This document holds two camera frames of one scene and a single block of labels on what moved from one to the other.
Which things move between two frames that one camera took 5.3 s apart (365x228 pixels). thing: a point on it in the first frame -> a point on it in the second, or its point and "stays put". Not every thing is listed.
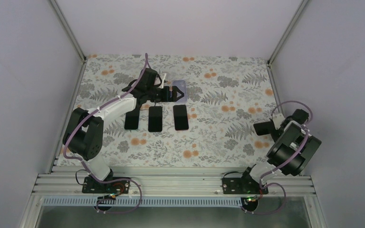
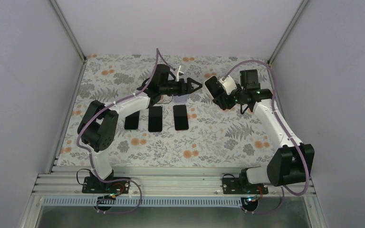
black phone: x=180 y=116 stays put
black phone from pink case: x=155 y=119 stays put
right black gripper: x=274 y=136 -> x=223 y=102
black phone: x=131 y=119 stays put
